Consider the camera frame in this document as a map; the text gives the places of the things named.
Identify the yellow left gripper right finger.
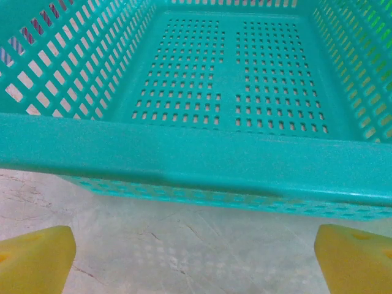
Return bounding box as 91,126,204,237
314,224,392,294

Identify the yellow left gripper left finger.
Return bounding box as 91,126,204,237
0,225,77,294

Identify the teal plastic basket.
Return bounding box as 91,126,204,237
0,0,392,222

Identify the green plastic basket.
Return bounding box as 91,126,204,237
352,0,392,92

